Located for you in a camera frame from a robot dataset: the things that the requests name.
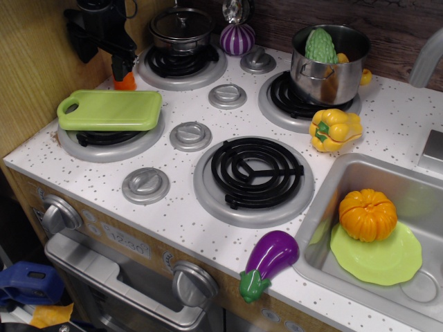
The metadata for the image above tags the black burner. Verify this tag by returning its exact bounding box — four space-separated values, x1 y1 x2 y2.
137 45 227 91
193 136 314 229
57 114 165 163
258 71 361 134

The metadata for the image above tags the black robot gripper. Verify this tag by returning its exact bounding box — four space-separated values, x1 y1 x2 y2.
64 1 137 82

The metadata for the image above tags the silver stovetop knob middle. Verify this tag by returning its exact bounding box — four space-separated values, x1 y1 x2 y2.
170 122 212 152

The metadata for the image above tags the silver stovetop knob back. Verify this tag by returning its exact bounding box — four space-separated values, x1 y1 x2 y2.
240 47 276 75

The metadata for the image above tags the silver oven door handle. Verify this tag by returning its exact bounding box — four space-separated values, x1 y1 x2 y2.
45 234 211 331

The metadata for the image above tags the orange toy inside pot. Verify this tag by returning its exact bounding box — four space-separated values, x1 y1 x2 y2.
337 53 350 64

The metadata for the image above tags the silver stovetop knob upper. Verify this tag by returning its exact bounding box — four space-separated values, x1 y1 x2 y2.
208 84 247 110

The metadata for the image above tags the dark lidded cooking pot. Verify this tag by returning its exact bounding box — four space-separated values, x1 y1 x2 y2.
149 7 215 56

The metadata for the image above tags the stainless steel pot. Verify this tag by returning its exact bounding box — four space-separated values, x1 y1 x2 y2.
290 24 371 106

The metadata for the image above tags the hanging silver spoon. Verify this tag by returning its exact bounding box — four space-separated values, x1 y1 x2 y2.
222 0 251 25

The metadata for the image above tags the yellow cloth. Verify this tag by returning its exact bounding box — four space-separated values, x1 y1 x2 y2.
30 303 74 329

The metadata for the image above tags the green toy bitter gourd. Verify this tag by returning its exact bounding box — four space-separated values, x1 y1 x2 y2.
305 28 338 64

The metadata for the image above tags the orange toy carrot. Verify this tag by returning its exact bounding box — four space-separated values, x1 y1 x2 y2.
114 72 137 91

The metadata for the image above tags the yellow toy behind pot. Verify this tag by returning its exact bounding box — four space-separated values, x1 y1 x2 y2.
360 68 372 86

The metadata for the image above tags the green plastic cutting board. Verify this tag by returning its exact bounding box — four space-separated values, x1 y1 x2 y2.
57 90 163 131

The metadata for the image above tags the purple white striped toy onion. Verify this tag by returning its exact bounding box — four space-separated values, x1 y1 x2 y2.
219 24 255 56

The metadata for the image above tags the front left black burner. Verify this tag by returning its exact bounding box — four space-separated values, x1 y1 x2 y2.
57 114 165 163

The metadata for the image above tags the silver stovetop knob front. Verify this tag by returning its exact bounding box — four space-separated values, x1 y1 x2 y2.
122 167 170 205

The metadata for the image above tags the light green plastic plate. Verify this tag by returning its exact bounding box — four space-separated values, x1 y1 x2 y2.
330 222 423 286

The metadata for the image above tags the silver stovetop knob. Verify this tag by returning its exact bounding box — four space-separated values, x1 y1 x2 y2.
240 47 276 75
208 84 247 110
122 167 170 205
170 122 212 152

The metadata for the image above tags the purple toy eggplant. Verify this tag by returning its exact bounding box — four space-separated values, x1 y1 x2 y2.
239 230 300 304

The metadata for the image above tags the silver oven knob right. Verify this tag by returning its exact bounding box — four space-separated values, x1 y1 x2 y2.
172 260 219 308

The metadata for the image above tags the back left black burner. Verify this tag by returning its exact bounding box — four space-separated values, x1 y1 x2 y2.
137 45 227 91

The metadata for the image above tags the silver toy sink basin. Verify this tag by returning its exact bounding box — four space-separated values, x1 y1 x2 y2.
295 154 442 331

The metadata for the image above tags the yellow toy bell pepper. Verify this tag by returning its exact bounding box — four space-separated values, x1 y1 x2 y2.
309 109 363 152

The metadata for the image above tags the silver oven knob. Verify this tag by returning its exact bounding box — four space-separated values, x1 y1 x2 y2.
172 260 219 308
42 194 83 234

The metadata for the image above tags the orange toy pumpkin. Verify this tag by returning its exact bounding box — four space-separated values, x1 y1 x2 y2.
338 189 398 243

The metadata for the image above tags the back right black burner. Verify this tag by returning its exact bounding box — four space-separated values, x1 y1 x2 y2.
258 71 361 134

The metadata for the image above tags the silver oven knob left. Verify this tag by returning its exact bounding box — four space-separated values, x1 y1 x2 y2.
42 194 83 234

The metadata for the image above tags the grey toy faucet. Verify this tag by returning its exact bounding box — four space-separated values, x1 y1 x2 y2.
409 28 442 88

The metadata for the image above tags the front right black burner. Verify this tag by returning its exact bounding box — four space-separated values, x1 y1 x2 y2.
193 136 314 229

